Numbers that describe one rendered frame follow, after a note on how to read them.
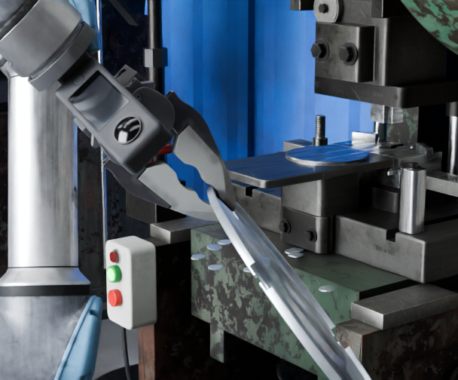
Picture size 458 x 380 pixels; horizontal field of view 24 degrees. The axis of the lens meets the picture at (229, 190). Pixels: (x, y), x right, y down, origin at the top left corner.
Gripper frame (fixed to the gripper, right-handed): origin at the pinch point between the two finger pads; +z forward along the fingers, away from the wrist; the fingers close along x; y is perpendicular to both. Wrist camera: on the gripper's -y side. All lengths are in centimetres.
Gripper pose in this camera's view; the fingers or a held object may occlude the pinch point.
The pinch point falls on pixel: (221, 206)
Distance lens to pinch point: 98.8
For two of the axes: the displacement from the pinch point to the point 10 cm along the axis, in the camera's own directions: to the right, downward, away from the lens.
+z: 6.8, 6.5, 3.5
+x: -6.8, 7.3, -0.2
